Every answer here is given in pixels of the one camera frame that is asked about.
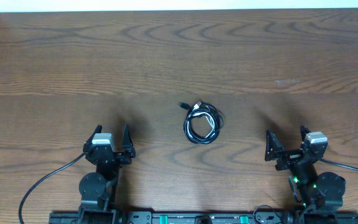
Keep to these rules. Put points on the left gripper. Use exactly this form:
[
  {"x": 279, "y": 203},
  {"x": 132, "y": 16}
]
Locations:
[{"x": 128, "y": 149}]

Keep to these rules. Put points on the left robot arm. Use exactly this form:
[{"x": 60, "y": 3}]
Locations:
[{"x": 98, "y": 189}]

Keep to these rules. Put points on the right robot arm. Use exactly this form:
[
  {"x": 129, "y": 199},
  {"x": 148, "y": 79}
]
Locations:
[{"x": 320, "y": 194}]

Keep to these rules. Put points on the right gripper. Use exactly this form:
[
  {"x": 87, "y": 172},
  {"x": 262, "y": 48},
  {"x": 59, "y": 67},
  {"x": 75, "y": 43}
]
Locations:
[{"x": 289, "y": 157}]

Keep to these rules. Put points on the clear tape piece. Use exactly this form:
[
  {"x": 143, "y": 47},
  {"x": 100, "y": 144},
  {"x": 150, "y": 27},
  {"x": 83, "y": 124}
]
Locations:
[{"x": 287, "y": 81}]

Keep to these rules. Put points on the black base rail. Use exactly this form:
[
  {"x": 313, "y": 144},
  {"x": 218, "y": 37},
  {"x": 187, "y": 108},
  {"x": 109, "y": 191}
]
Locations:
[{"x": 143, "y": 217}]

